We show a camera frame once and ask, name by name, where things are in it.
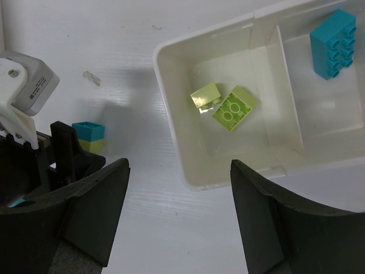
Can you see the teal and lime lego stack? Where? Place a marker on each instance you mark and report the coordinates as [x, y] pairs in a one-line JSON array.
[[90, 136]]

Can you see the lime rounded lego brick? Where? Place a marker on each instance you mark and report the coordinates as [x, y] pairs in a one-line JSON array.
[[206, 97]]

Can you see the long teal lego brick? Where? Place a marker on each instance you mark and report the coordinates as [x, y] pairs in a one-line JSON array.
[[332, 44]]

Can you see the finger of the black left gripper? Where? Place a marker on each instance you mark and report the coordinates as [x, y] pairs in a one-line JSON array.
[[72, 162]]

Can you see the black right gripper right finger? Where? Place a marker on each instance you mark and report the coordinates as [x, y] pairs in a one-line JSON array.
[[283, 232]]

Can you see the clear tape scrap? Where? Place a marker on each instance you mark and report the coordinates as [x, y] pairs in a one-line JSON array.
[[92, 78]]

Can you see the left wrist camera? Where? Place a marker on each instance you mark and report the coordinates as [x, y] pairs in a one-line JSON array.
[[41, 83]]

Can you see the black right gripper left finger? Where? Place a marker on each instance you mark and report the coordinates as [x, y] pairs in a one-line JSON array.
[[84, 214]]

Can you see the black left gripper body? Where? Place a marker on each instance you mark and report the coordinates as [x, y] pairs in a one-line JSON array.
[[26, 172]]

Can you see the teal lime yellow lego cluster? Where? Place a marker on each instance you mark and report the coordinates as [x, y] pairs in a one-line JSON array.
[[16, 203]]

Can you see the white right sorting tray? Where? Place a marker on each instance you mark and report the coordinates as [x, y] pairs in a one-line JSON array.
[[302, 123]]

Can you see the small lime lego brick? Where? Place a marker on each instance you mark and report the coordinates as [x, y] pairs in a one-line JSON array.
[[235, 108]]

